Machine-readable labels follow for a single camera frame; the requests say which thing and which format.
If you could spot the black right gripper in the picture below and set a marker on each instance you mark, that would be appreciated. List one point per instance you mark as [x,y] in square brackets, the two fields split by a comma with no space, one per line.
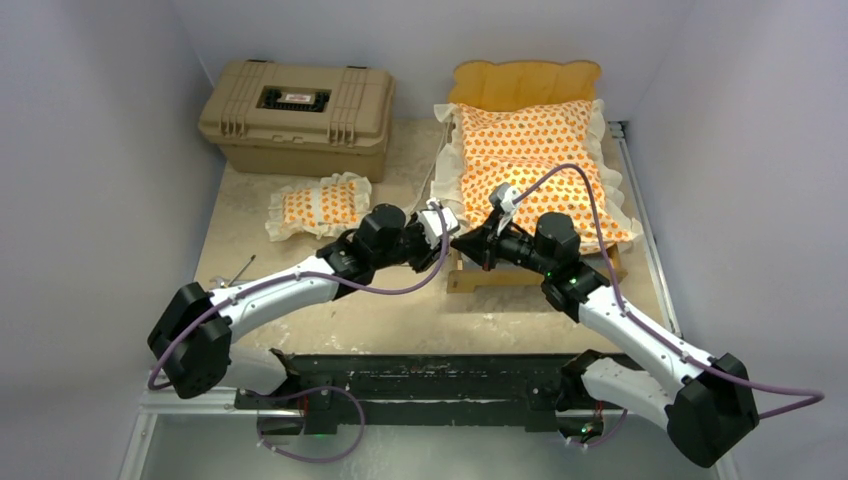
[483,244]

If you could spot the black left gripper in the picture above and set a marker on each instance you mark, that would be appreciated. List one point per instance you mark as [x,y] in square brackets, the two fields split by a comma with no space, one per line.
[428,255]

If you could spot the orange patterned white blanket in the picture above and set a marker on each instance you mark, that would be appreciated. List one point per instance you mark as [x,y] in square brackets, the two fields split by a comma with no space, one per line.
[486,149]

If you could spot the wooden pet bed frame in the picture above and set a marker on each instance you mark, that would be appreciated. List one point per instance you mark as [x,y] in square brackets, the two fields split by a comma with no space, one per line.
[509,86]

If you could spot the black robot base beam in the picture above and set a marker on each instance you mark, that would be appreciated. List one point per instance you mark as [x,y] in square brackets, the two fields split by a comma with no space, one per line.
[536,392]

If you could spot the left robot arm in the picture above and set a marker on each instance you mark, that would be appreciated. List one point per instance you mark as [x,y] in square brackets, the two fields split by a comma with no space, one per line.
[193,338]

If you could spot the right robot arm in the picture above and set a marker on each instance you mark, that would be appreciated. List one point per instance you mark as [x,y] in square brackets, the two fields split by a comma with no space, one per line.
[700,400]

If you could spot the small orange patterned pillow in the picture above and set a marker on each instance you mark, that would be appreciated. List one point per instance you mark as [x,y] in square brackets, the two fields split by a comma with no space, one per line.
[326,207]

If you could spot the tan plastic tool case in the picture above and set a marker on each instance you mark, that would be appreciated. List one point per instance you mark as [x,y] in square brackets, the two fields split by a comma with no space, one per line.
[272,118]

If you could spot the yellow black screwdriver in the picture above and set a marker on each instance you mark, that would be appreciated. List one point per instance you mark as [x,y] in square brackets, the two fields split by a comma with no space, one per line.
[243,268]

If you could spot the silver open-end wrench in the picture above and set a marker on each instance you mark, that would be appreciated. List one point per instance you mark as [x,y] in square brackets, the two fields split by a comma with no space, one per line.
[219,282]

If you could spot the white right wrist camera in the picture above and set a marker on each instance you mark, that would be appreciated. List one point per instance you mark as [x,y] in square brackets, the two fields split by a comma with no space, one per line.
[505,201]

